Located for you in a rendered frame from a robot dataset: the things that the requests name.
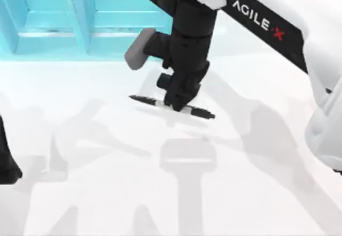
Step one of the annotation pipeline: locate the black and white marker pen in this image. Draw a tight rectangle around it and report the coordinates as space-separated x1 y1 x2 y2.
128 94 216 120

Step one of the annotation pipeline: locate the pale grey rounded box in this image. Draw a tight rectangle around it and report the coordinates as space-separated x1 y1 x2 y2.
123 28 157 71

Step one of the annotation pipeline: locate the light blue rack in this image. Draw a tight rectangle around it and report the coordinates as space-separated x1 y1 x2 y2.
0 0 176 63

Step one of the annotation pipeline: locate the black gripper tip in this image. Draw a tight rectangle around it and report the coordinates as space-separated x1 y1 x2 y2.
0 115 24 186

